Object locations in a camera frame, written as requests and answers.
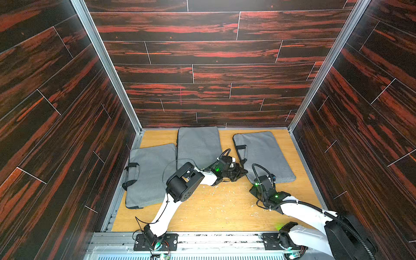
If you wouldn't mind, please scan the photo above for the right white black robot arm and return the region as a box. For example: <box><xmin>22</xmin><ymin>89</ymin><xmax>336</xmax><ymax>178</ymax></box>
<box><xmin>250</xmin><ymin>175</ymin><xmax>378</xmax><ymax>260</ymax></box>

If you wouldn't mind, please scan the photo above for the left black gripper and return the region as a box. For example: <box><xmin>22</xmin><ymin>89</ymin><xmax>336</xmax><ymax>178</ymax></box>
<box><xmin>220</xmin><ymin>162</ymin><xmax>248</xmax><ymax>181</ymax></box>

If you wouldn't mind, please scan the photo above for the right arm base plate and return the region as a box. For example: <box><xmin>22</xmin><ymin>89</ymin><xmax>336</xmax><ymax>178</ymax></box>
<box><xmin>261</xmin><ymin>232</ymin><xmax>293</xmax><ymax>250</ymax></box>

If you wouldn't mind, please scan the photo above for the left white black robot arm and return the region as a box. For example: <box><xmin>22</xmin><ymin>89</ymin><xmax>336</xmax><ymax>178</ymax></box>
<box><xmin>142</xmin><ymin>155</ymin><xmax>248</xmax><ymax>248</ymax></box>

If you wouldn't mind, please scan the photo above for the aluminium front rail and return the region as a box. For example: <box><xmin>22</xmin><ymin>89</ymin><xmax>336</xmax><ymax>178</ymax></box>
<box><xmin>83</xmin><ymin>231</ymin><xmax>361</xmax><ymax>260</ymax></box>

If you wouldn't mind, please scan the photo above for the grey laptop bag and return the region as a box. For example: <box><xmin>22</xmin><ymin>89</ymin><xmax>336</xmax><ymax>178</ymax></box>
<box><xmin>122</xmin><ymin>144</ymin><xmax>177</xmax><ymax>209</ymax></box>
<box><xmin>177</xmin><ymin>126</ymin><xmax>223</xmax><ymax>170</ymax></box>
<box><xmin>232</xmin><ymin>131</ymin><xmax>296</xmax><ymax>184</ymax></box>

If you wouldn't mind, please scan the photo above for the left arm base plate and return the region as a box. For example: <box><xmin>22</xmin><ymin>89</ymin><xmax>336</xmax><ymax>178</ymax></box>
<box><xmin>133</xmin><ymin>233</ymin><xmax>179</xmax><ymax>251</ymax></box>

